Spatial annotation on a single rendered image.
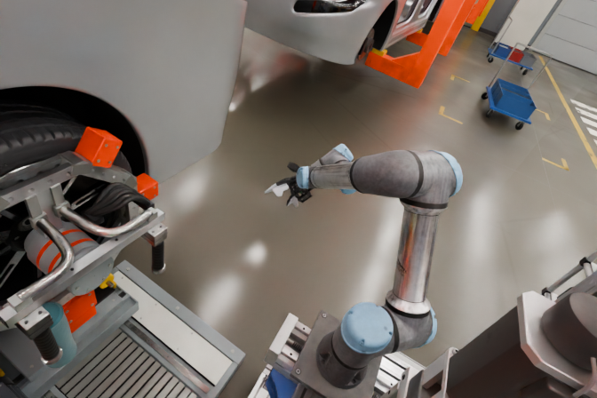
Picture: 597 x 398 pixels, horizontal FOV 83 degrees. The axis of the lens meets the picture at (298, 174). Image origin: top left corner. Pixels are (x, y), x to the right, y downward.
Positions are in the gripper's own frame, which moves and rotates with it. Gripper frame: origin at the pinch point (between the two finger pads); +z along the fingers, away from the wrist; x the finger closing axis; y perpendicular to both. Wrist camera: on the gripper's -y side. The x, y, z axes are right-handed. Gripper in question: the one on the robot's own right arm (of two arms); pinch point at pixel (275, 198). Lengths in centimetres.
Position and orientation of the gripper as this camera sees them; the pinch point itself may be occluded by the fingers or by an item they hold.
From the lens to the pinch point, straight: 136.8
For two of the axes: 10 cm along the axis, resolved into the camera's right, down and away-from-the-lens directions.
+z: -7.7, 5.7, 2.6
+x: 5.5, 4.0, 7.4
